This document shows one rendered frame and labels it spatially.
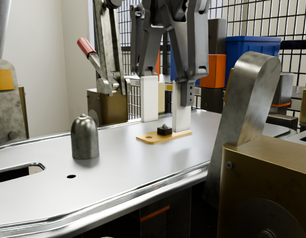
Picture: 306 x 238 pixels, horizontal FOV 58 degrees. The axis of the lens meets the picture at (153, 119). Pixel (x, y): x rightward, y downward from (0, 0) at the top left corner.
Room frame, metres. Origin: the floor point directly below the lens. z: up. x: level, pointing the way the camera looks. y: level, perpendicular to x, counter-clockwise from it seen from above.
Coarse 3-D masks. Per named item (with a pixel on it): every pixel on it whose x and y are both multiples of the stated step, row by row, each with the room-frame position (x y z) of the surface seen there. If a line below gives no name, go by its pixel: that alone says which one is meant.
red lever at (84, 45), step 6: (78, 42) 0.58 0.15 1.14; (84, 42) 0.57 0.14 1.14; (84, 48) 0.56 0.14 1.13; (90, 48) 0.56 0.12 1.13; (84, 54) 0.57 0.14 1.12; (90, 54) 0.55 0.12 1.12; (96, 54) 0.56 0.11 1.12; (90, 60) 0.55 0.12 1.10; (96, 60) 0.54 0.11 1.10; (96, 66) 0.53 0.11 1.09; (114, 78) 0.50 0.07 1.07; (114, 84) 0.49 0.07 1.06; (114, 90) 0.50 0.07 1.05
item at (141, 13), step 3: (141, 3) 0.42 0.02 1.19; (138, 6) 0.43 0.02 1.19; (141, 6) 0.42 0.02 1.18; (138, 9) 0.43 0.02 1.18; (141, 9) 0.42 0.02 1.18; (135, 12) 0.42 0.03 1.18; (138, 12) 0.42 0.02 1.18; (141, 12) 0.42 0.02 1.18; (144, 12) 0.43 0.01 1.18; (138, 15) 0.42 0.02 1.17; (141, 15) 0.42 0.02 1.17; (141, 18) 0.43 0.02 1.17
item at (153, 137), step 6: (150, 132) 0.40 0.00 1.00; (156, 132) 0.40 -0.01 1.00; (162, 132) 0.38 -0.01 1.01; (168, 132) 0.38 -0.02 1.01; (180, 132) 0.40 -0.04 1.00; (186, 132) 0.40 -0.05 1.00; (138, 138) 0.37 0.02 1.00; (144, 138) 0.37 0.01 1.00; (150, 138) 0.37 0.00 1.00; (156, 138) 0.37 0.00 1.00; (162, 138) 0.37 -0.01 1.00; (168, 138) 0.37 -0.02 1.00
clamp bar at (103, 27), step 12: (96, 0) 0.50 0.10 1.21; (108, 0) 0.48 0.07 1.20; (120, 0) 0.49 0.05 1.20; (96, 12) 0.50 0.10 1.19; (108, 12) 0.52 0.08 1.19; (96, 24) 0.50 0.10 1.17; (108, 24) 0.51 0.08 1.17; (96, 36) 0.51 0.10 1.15; (108, 36) 0.51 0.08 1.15; (108, 48) 0.50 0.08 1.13; (120, 48) 0.51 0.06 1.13; (108, 60) 0.49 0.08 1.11; (120, 60) 0.50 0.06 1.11; (108, 72) 0.48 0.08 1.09; (120, 72) 0.50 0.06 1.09; (120, 84) 0.50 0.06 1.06
